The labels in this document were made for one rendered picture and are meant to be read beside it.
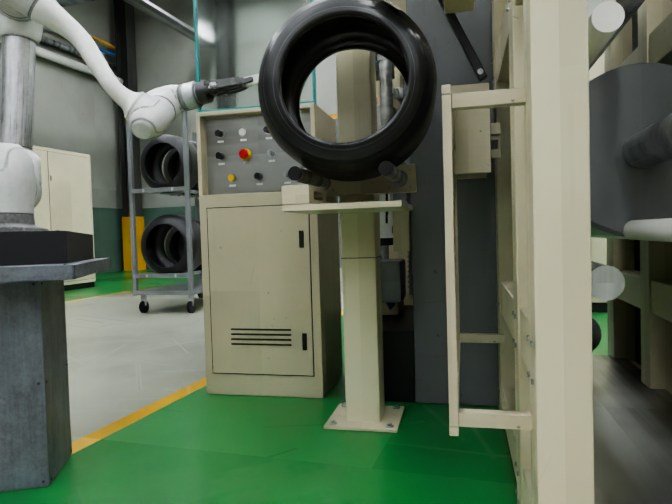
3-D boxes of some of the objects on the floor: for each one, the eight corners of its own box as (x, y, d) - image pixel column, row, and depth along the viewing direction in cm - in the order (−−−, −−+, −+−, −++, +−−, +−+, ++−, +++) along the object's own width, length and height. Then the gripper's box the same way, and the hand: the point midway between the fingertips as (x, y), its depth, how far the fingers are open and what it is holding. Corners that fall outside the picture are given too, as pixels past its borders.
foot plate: (339, 405, 225) (339, 400, 225) (404, 408, 219) (404, 403, 219) (323, 429, 199) (323, 423, 199) (396, 432, 193) (396, 426, 193)
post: (351, 412, 217) (333, -236, 208) (385, 413, 214) (367, -244, 205) (344, 423, 205) (324, -266, 196) (380, 425, 202) (361, -275, 193)
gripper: (187, 77, 180) (254, 60, 174) (206, 87, 192) (269, 71, 187) (191, 100, 180) (258, 83, 174) (209, 108, 192) (272, 93, 187)
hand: (254, 80), depth 181 cm, fingers closed
